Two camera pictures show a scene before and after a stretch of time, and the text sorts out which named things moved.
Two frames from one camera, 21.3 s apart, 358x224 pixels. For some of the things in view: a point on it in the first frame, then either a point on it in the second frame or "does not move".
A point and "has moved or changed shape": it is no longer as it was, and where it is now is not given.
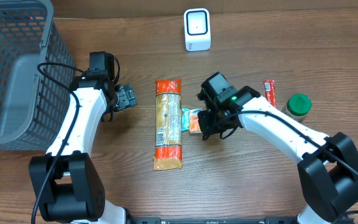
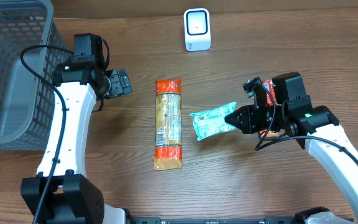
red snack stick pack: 270,91 does not move
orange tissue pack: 194,122 to 271,134
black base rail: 159,220 does not move
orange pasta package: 168,125 does not move
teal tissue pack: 185,119 has moved or changed shape
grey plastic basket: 27,73 does not move
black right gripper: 206,120 to 257,119
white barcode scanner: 197,25 does not move
